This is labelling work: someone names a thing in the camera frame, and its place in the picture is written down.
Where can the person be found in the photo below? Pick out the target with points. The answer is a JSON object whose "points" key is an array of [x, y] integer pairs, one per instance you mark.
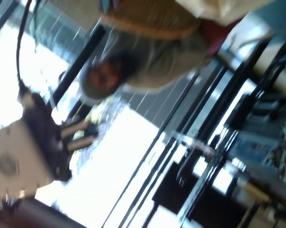
{"points": [[157, 47]]}

